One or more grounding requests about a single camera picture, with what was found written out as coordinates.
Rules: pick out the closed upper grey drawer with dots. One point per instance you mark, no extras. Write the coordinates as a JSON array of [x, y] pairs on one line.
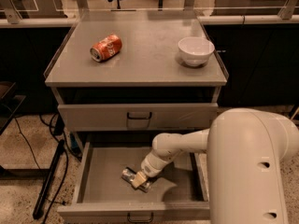
[[113, 117]]

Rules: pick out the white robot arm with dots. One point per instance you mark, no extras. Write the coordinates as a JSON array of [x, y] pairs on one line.
[[244, 148]]

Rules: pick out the white ceramic bowl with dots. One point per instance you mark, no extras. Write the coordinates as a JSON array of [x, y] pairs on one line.
[[195, 51]]

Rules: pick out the orange soda can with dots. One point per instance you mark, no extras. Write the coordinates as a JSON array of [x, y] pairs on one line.
[[106, 48]]

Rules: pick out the black middle drawer handle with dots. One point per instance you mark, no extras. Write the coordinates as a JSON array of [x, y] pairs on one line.
[[140, 219]]

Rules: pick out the open middle grey drawer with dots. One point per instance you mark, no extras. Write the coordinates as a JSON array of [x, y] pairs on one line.
[[102, 196]]

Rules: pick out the black upper drawer handle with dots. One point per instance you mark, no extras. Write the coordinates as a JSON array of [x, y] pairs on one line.
[[139, 115]]

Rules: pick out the black floor bar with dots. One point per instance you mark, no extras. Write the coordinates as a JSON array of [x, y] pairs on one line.
[[38, 211]]

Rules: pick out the silver blue redbull can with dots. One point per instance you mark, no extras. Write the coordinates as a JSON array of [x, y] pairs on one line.
[[129, 175]]

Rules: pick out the grey drawer cabinet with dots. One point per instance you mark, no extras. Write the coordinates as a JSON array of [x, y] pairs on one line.
[[147, 70]]

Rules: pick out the black drawer handle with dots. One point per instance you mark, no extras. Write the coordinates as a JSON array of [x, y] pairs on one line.
[[140, 219], [139, 115]]

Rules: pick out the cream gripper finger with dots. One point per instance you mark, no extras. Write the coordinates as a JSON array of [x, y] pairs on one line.
[[139, 179]]

